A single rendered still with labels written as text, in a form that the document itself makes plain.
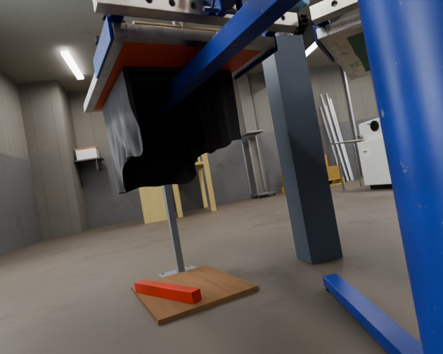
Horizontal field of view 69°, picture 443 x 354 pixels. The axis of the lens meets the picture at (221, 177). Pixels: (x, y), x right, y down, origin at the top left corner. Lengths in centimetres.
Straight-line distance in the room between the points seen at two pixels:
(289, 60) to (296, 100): 21
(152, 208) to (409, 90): 580
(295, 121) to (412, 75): 128
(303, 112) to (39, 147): 632
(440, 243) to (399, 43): 26
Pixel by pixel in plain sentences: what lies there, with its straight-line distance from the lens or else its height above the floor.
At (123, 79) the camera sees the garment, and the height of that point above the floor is 91.
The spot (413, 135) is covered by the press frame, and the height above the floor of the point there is 51.
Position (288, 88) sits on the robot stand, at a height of 92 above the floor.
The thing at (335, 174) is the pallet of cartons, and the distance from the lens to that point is 811.
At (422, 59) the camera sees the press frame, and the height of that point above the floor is 60.
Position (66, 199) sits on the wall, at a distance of 726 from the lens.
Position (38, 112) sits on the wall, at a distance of 761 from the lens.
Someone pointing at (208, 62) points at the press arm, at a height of 86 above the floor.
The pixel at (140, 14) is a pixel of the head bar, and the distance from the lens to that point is 103.
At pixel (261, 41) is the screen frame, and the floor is 97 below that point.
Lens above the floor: 49
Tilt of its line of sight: 1 degrees up
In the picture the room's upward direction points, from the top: 10 degrees counter-clockwise
